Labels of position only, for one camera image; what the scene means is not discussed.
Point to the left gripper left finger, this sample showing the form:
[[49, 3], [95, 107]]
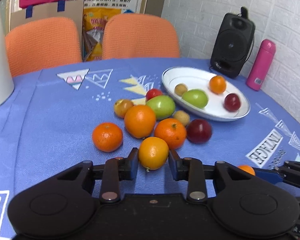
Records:
[[116, 170]]

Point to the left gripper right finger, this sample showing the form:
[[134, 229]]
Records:
[[190, 170]]

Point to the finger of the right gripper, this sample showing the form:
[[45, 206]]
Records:
[[294, 165], [270, 176]]

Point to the small orange front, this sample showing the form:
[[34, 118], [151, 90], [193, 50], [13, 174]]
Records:
[[248, 169]]

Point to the small yellow-orange citrus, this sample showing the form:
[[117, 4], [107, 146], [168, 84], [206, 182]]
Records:
[[153, 153]]

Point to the mandarin orange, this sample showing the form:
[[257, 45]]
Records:
[[107, 137]]

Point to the dark red plum back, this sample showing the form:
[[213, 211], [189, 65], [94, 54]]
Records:
[[199, 131]]

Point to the dark red plum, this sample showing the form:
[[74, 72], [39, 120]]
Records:
[[232, 102], [199, 131]]

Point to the large orange back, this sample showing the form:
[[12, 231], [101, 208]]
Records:
[[140, 121]]

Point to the brown longan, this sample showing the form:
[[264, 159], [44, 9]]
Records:
[[180, 89], [182, 117]]

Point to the yellow-brown small fruit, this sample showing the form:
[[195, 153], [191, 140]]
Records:
[[122, 106]]

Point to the green apple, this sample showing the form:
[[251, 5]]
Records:
[[162, 105], [196, 97]]

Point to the dark red plum front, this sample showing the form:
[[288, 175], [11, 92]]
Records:
[[232, 102]]

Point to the small red apple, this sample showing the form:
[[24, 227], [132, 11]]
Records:
[[153, 93]]

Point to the mandarin with stem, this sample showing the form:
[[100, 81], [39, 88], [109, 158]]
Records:
[[172, 132]]

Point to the blue patterned tablecloth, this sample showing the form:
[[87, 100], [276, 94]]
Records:
[[47, 122]]

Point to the white oval plate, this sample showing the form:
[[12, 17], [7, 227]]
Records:
[[195, 78]]

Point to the pink water bottle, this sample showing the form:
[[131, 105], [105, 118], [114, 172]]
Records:
[[261, 65]]

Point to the right orange chair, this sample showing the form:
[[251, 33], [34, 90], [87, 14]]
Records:
[[134, 35]]

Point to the orange chair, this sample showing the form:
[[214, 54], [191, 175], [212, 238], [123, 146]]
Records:
[[42, 44], [134, 35]]

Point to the black speaker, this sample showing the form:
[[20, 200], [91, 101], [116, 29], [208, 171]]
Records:
[[233, 43]]

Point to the yellow snack bag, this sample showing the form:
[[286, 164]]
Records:
[[94, 23]]

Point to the left orange chair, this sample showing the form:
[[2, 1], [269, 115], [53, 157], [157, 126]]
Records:
[[42, 44]]

